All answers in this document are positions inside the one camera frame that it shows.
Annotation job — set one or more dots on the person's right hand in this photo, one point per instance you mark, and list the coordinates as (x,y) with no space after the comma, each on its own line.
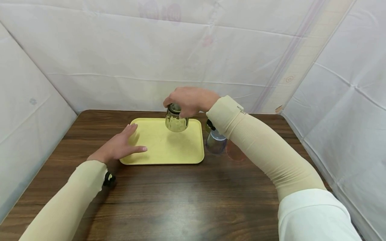
(194,98)

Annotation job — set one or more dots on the person's left hand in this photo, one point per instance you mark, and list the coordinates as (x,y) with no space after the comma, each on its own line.
(116,147)

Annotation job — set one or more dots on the person's right fingers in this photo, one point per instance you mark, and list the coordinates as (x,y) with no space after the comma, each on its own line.
(169,100)

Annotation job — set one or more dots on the person's left thumb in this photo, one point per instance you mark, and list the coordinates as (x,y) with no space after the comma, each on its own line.
(138,149)

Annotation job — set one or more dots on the person's right thumb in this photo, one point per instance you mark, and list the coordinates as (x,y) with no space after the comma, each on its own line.
(187,113)

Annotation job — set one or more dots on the person's left fingers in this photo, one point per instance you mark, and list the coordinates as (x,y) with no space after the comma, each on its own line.
(129,131)

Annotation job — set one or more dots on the green ribbed glass cup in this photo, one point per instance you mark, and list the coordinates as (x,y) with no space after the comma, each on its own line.
(176,123)

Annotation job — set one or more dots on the person's right forearm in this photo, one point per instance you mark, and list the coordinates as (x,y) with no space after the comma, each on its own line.
(271,157)

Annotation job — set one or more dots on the person's left forearm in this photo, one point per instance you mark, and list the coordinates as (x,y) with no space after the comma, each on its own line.
(69,201)

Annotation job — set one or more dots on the black wrist band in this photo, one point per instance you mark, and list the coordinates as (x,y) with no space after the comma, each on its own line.
(109,179)
(210,125)

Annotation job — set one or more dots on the yellow plastic tray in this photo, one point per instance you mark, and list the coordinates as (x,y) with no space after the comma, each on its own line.
(169,147)

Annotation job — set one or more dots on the blue-grey glass cup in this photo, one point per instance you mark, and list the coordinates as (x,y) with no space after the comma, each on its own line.
(215,143)

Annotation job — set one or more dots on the pink glass cup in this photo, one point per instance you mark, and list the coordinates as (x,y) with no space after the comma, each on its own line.
(235,154)

